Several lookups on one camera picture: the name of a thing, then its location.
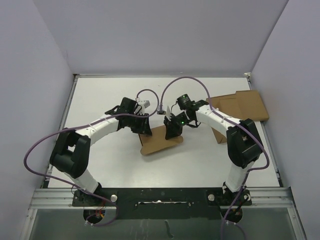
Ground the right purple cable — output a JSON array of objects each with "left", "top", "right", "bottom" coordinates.
[{"left": 156, "top": 76, "right": 270, "bottom": 240}]

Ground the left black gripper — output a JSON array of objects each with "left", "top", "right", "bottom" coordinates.
[{"left": 127, "top": 112, "right": 152, "bottom": 136}]

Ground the purple cable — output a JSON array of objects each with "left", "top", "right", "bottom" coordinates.
[
  {"left": 23, "top": 88, "right": 161, "bottom": 227},
  {"left": 156, "top": 76, "right": 270, "bottom": 240}
]

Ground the brown cardboard box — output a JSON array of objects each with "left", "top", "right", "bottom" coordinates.
[{"left": 139, "top": 125, "right": 184, "bottom": 156}]

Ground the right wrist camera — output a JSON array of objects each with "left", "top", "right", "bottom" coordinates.
[{"left": 156, "top": 104, "right": 174, "bottom": 125}]

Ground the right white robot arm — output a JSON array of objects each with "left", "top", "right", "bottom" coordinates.
[{"left": 163, "top": 94, "right": 263, "bottom": 205}]

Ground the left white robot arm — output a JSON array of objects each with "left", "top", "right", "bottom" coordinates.
[{"left": 49, "top": 97, "right": 152, "bottom": 206}]

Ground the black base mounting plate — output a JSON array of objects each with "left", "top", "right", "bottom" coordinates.
[{"left": 72, "top": 187, "right": 252, "bottom": 224}]

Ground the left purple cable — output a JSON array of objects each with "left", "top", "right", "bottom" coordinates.
[{"left": 23, "top": 88, "right": 161, "bottom": 227}]

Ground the flat cardboard stack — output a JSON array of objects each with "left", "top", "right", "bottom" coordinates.
[{"left": 205, "top": 90, "right": 270, "bottom": 145}]

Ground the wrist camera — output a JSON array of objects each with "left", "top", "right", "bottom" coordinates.
[
  {"left": 156, "top": 104, "right": 174, "bottom": 125},
  {"left": 134, "top": 97, "right": 151, "bottom": 116}
]

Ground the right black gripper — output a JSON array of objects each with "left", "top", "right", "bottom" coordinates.
[{"left": 164, "top": 112, "right": 193, "bottom": 140}]

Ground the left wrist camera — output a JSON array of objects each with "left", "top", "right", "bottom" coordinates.
[{"left": 134, "top": 97, "right": 151, "bottom": 116}]

